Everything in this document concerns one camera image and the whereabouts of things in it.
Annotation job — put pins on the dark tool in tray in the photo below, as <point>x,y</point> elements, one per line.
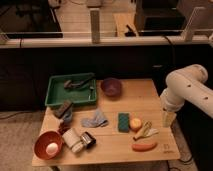
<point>70,85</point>

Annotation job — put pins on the orange yellow apple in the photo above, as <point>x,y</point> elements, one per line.
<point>135,124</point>

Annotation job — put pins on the white cup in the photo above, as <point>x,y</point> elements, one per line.
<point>73,140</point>

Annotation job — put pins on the purple bowl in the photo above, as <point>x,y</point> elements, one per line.
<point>111,87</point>

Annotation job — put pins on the black silver can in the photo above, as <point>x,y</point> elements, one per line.
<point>88,140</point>

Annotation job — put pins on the white egg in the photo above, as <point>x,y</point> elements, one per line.
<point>52,149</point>

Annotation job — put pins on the red bowl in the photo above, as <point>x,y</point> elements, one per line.
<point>43,141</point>

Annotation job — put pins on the orange carrot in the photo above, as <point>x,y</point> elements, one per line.
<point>144,147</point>

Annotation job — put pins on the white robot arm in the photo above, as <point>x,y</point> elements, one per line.
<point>186,84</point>

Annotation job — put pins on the green plastic tray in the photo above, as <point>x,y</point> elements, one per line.
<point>82,96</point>

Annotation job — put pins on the blue crumpled cloth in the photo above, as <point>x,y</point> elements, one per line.
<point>98,120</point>

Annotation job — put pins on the green sponge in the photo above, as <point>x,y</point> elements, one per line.
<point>123,122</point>

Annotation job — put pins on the yellow banana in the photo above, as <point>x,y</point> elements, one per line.
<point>146,131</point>

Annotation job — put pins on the grey brush block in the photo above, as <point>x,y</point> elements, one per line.
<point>63,108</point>

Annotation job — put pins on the dark red small object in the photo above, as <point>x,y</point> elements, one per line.
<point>63,127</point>

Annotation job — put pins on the blue small object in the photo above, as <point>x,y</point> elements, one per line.
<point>67,117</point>

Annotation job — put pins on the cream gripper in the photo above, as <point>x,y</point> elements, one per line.
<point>168,118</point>

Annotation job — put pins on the white angled bracket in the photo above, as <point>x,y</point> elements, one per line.
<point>193,23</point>

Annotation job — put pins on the black box on shelf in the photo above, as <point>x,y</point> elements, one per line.
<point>158,15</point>

